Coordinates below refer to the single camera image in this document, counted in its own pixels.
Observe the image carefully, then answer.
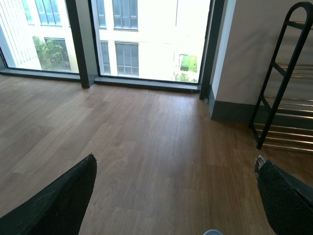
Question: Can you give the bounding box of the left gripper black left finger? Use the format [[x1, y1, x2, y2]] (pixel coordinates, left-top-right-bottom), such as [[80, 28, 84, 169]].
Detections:
[[0, 154, 97, 235]]

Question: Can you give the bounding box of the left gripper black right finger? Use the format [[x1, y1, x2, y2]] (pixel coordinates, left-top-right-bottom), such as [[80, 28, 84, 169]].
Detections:
[[254, 155, 313, 235]]

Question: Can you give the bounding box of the black metal shoe rack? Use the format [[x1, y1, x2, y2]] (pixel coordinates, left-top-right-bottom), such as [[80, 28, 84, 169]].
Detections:
[[249, 1, 313, 153]]

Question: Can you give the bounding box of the light blue slipper left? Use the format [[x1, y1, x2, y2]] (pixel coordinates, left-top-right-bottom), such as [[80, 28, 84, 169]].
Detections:
[[203, 229, 223, 235]]

